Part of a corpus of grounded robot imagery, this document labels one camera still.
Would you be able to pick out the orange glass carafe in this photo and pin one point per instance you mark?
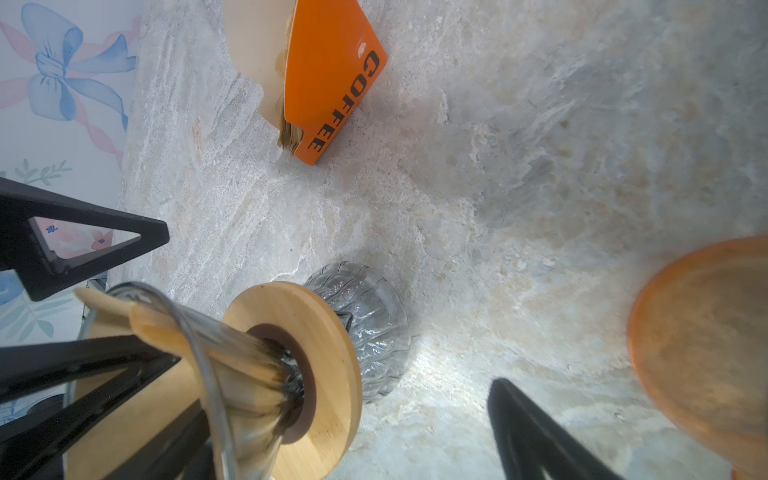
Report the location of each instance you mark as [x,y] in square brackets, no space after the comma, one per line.
[697,339]

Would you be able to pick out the grey glass carafe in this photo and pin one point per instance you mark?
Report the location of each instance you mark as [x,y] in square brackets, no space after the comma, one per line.
[374,318]

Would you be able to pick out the grey glass dripper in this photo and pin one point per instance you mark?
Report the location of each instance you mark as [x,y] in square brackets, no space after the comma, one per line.
[240,384]

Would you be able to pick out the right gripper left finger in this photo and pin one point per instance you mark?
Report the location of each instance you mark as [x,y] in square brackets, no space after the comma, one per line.
[182,449]

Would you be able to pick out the coffee filter pack orange clip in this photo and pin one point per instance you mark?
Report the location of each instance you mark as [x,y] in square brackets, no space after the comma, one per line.
[314,60]

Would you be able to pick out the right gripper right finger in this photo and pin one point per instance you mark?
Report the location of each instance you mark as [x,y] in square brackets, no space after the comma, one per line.
[531,444]

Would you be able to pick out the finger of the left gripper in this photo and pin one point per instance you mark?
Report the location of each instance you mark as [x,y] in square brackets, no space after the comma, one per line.
[53,242]
[99,375]

